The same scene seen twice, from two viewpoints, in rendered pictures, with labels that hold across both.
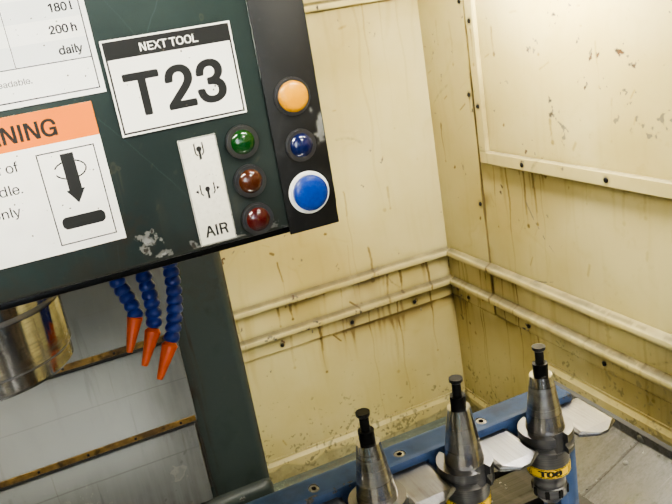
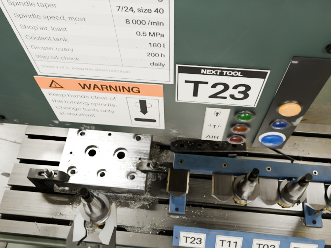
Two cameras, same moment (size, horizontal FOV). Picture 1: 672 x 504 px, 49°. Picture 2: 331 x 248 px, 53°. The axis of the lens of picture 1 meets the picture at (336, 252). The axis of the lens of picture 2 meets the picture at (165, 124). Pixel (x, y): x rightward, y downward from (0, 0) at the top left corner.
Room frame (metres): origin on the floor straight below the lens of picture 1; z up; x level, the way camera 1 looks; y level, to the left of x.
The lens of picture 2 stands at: (0.34, 0.05, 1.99)
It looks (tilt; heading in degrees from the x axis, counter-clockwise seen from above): 60 degrees down; 28
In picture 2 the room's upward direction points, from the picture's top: 2 degrees counter-clockwise
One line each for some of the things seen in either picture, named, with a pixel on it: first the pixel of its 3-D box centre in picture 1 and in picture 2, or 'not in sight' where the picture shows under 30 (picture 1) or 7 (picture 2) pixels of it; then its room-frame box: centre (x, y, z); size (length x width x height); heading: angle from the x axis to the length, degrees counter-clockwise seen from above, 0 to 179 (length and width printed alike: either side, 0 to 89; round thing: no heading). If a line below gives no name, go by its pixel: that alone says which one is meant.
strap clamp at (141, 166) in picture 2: not in sight; (157, 170); (0.69, 0.27, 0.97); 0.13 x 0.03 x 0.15; 110
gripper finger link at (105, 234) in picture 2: not in sight; (112, 226); (0.44, 0.24, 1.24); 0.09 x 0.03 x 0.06; 7
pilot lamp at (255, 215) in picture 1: (258, 218); (236, 139); (0.58, 0.06, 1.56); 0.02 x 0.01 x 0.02; 110
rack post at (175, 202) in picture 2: not in sight; (178, 184); (0.65, 0.17, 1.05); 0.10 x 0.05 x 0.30; 20
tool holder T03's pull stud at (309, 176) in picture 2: (457, 392); (306, 179); (0.70, -0.10, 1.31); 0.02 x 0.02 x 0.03
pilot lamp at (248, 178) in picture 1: (250, 181); (240, 129); (0.58, 0.06, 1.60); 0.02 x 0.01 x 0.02; 110
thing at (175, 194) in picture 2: not in sight; (178, 183); (0.60, 0.16, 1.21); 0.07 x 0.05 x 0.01; 20
